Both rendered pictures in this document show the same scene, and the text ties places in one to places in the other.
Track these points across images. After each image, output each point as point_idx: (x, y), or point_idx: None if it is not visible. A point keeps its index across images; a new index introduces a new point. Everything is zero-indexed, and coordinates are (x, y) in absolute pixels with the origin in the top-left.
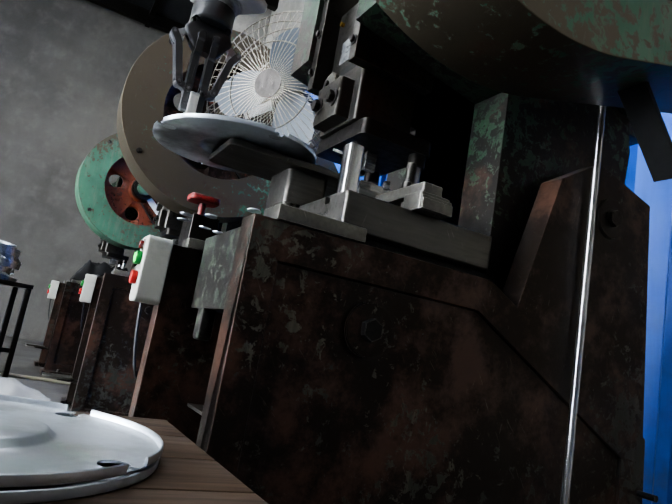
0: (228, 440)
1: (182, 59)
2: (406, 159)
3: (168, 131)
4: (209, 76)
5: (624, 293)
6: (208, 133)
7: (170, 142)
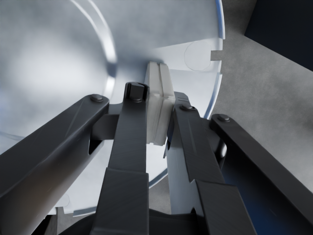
0: None
1: (255, 162)
2: None
3: (186, 85)
4: (123, 129)
5: None
6: (123, 8)
7: (153, 146)
